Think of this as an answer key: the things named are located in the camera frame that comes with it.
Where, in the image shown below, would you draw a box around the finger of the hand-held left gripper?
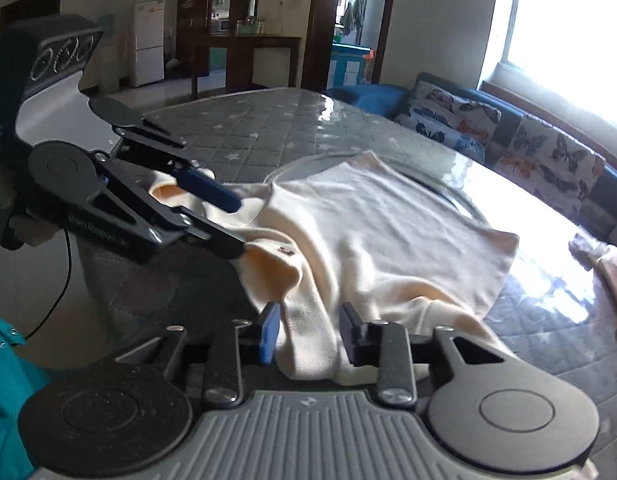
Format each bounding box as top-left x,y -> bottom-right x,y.
68,154 -> 250,266
113,116 -> 242,212

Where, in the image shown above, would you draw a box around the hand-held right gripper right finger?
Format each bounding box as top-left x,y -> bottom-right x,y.
339,302 -> 519,408

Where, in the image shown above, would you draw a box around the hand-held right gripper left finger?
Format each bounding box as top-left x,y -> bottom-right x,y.
116,302 -> 282,408

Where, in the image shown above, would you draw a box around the cream shirt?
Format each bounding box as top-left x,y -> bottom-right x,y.
148,150 -> 520,387

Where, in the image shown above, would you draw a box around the hanging clothes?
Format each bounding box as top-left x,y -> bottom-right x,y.
339,0 -> 368,37

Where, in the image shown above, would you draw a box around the pink folded clothes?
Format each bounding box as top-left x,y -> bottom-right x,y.
569,232 -> 617,317

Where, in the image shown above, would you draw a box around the person's left hand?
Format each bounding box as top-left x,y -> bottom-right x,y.
11,212 -> 58,249

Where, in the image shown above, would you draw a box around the dark wooden door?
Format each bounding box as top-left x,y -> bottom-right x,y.
0,0 -> 62,28

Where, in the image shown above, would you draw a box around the white refrigerator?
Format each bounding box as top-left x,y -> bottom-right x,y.
133,0 -> 167,87

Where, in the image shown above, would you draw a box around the dark wooden cabinet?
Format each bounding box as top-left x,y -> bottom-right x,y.
177,0 -> 302,92

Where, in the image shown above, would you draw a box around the teal cabinet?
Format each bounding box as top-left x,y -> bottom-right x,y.
331,42 -> 370,87

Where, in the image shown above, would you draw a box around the round glass turntable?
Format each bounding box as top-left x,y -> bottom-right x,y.
262,150 -> 492,228

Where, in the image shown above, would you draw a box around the butterfly print cushion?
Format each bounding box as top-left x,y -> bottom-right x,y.
493,114 -> 608,217
395,85 -> 503,162

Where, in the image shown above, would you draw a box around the teal jacket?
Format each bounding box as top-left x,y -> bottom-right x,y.
0,312 -> 56,480

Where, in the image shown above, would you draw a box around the blue sofa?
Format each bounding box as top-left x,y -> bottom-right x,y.
323,72 -> 617,243

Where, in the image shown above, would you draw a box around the bright window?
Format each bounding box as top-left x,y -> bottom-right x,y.
503,0 -> 617,137

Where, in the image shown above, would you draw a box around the black cable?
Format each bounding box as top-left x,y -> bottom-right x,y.
24,229 -> 73,339

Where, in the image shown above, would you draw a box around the dark wooden door frame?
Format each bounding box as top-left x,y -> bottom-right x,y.
300,0 -> 400,92

